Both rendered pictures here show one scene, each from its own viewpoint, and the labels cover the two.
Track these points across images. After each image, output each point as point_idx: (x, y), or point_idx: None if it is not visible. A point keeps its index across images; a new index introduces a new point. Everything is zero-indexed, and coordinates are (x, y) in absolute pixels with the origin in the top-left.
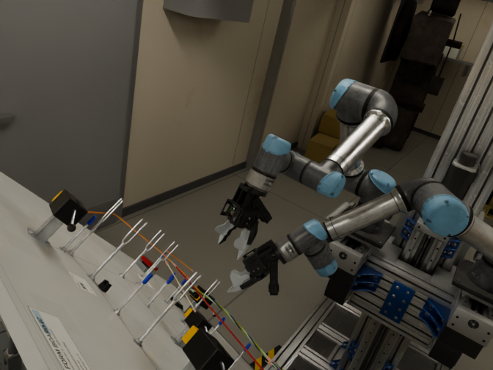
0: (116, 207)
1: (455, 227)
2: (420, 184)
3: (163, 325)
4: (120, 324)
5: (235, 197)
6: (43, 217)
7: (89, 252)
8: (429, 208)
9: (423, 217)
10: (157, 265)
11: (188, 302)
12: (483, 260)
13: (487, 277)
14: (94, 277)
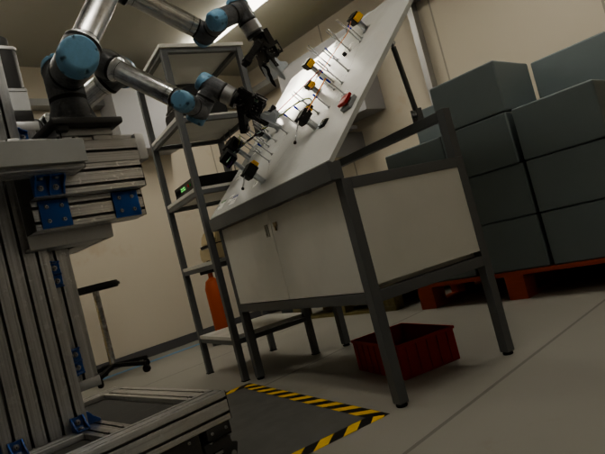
0: (338, 22)
1: None
2: (115, 52)
3: (326, 87)
4: (335, 60)
5: (271, 39)
6: (380, 26)
7: (362, 51)
8: (134, 65)
9: None
10: (329, 73)
11: (314, 164)
12: None
13: None
14: (348, 50)
